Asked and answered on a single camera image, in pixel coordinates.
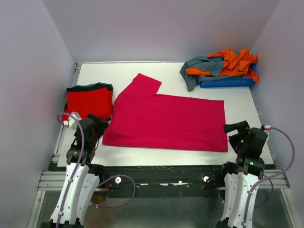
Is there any crimson pink t-shirt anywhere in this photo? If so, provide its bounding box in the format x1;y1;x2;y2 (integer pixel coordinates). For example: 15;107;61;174
103;74;228;152

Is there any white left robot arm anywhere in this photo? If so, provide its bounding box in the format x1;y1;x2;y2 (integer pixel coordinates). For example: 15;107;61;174
40;113;109;228

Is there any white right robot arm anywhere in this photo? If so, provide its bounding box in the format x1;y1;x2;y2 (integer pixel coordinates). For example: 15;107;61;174
216;121;268;228

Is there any folded red t-shirt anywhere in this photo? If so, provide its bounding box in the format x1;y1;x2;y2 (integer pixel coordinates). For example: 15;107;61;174
65;87;113;119

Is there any folded teal t-shirt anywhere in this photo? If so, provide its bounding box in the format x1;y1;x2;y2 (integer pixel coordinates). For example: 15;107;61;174
77;82;112;87

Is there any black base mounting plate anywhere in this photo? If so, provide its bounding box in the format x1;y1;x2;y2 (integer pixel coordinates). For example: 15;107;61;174
89;164;225;199

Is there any blue plastic bin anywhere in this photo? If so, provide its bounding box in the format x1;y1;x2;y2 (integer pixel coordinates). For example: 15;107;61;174
199;76;256;88

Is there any orange t-shirt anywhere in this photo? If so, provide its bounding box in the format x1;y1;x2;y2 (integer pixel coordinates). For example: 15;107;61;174
186;48;259;84

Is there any grey-blue t-shirt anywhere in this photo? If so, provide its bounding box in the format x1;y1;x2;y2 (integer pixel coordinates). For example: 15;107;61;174
180;56;245;92

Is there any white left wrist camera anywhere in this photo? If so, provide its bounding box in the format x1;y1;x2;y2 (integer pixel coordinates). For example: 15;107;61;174
62;112;82;130

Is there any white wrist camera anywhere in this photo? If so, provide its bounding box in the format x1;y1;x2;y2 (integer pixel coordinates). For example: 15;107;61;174
62;112;82;130
260;125;271;141

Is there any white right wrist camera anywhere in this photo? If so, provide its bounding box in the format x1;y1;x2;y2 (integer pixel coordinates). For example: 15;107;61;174
260;125;271;141

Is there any aluminium extrusion rail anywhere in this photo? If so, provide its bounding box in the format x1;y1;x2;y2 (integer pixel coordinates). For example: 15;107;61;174
38;170;290;191

